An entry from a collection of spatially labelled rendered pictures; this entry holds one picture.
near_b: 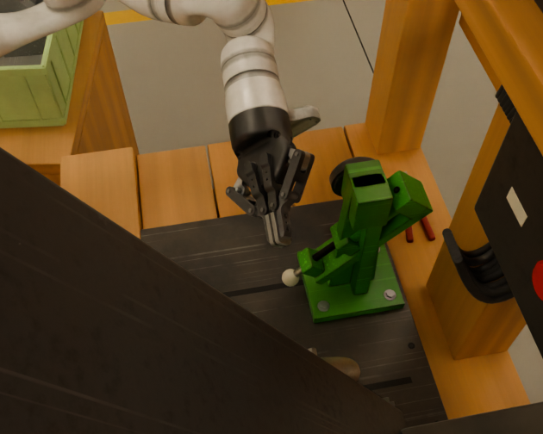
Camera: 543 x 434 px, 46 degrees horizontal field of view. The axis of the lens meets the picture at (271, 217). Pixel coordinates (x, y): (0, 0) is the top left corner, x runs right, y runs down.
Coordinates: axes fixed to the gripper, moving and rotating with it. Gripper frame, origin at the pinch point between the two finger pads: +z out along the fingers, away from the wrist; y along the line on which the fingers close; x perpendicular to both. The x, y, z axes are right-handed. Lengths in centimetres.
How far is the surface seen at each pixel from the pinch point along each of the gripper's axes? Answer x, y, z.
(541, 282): -4.3, 27.8, 14.9
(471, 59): 191, -34, -117
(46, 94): 9, -62, -54
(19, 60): 9, -73, -69
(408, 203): 20.7, 6.2, -4.6
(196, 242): 18.9, -33.8, -12.6
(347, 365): 5.5, 1.8, 15.9
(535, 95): -11.8, 33.6, 4.0
